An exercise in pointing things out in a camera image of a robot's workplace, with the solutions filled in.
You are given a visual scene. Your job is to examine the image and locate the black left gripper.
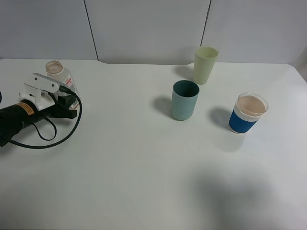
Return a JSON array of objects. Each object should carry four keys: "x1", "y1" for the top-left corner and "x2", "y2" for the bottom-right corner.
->
[{"x1": 0, "y1": 95, "x2": 77, "y2": 147}]

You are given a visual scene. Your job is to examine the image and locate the clear plastic drink bottle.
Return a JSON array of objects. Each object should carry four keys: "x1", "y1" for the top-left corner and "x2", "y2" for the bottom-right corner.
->
[{"x1": 46, "y1": 60, "x2": 79, "y2": 94}]

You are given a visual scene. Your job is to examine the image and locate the teal plastic cup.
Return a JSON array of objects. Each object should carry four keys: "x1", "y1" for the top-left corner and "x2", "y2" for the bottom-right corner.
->
[{"x1": 171, "y1": 80, "x2": 200, "y2": 121}]

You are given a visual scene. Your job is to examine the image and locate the pale yellow plastic cup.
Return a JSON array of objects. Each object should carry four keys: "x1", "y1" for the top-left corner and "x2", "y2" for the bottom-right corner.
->
[{"x1": 193, "y1": 46, "x2": 219, "y2": 85}]

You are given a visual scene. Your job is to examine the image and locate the blue sleeved clear cup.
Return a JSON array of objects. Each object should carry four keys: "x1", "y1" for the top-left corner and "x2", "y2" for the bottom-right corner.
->
[{"x1": 228, "y1": 92, "x2": 269, "y2": 134}]

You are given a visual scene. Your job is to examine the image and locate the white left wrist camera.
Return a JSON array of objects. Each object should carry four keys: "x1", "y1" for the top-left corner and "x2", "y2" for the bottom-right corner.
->
[{"x1": 18, "y1": 73, "x2": 64, "y2": 111}]

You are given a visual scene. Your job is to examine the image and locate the black left camera cable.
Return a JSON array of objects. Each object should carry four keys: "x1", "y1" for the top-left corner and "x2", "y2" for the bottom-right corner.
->
[{"x1": 0, "y1": 86, "x2": 83, "y2": 150}]

